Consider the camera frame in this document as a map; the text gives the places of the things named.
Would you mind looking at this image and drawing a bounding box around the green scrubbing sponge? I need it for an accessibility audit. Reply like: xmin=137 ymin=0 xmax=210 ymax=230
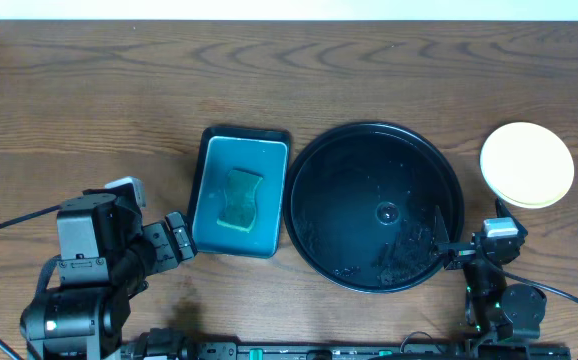
xmin=217 ymin=169 xmax=263 ymax=233

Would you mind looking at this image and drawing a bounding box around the yellow plate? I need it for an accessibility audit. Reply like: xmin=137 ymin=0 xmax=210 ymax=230
xmin=480 ymin=122 xmax=575 ymax=209

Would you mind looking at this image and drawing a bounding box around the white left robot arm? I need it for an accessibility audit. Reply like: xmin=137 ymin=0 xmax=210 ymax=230
xmin=20 ymin=212 xmax=197 ymax=359

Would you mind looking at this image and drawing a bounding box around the black round tray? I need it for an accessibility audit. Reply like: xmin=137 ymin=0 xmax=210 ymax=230
xmin=283 ymin=122 xmax=465 ymax=293

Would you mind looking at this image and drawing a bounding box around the black rectangular water tray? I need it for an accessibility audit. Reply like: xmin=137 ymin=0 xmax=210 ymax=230
xmin=187 ymin=126 xmax=291 ymax=258

